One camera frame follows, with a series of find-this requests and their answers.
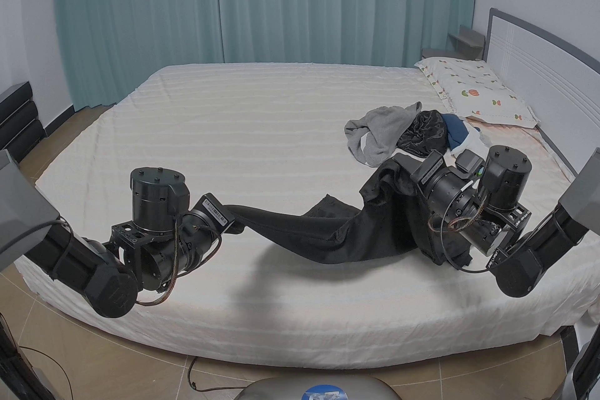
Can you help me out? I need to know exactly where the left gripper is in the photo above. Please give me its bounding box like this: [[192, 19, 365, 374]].
[[180, 194, 235, 272]]

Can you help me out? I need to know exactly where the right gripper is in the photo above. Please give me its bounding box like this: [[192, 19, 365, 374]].
[[410, 152, 465, 225]]

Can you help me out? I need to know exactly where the black T-shirt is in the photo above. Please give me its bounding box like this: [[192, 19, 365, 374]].
[[231, 156, 473, 271]]

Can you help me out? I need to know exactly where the pile of clothes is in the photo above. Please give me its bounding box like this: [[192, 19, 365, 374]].
[[344, 102, 493, 168]]

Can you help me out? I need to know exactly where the bed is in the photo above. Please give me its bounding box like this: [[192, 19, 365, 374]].
[[14, 7, 600, 371]]

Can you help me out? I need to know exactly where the white printed pillow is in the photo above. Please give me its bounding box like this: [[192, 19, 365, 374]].
[[415, 56, 540, 129]]

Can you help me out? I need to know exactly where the grey bedside table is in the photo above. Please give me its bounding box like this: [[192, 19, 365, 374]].
[[422, 25, 486, 61]]

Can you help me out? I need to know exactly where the black chest of drawers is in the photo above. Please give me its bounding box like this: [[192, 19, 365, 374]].
[[0, 82, 45, 164]]

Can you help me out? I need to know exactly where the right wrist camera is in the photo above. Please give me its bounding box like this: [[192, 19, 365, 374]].
[[456, 150, 486, 181]]

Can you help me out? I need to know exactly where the black cable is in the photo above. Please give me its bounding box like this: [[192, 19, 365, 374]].
[[426, 213, 490, 273], [187, 356, 247, 394]]

